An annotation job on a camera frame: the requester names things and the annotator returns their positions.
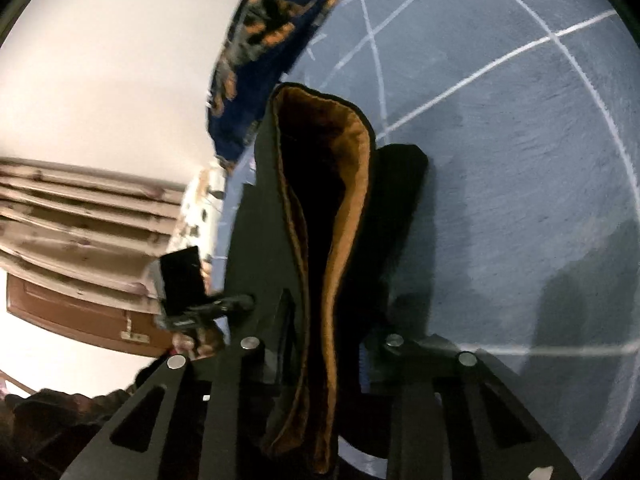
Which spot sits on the black pants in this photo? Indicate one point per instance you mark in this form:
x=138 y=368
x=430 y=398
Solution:
x=314 y=242

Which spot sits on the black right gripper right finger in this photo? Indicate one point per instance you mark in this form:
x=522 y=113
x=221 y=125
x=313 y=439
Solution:
x=427 y=397

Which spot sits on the navy dog-print blanket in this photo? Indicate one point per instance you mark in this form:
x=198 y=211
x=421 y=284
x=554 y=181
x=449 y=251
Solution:
x=264 y=40

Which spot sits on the metal latch bracket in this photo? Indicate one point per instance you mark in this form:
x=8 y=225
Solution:
x=128 y=334

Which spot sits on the white floral pillow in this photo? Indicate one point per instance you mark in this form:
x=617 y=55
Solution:
x=198 y=220

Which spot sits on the blue grid-pattern bedsheet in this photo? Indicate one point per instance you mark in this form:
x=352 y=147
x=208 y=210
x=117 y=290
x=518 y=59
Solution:
x=526 y=242

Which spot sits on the person's left hand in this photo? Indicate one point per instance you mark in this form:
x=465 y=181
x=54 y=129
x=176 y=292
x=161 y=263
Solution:
x=200 y=343

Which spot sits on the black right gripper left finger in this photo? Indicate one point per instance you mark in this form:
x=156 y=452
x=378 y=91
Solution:
x=237 y=411

